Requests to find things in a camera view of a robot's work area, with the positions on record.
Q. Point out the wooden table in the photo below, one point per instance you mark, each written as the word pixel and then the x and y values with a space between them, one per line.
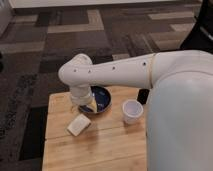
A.
pixel 108 144

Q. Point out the dark blue bowl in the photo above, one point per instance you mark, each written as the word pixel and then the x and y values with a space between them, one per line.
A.
pixel 103 99

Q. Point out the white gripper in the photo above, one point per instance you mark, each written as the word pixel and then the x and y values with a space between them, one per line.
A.
pixel 82 95

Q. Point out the small black box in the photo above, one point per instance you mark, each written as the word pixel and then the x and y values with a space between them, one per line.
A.
pixel 143 96

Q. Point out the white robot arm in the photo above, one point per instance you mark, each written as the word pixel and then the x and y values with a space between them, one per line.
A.
pixel 179 121

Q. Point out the black furniture at right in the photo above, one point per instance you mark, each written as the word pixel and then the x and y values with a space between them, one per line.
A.
pixel 201 35

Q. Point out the white sponge block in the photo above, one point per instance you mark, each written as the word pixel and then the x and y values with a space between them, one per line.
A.
pixel 78 124

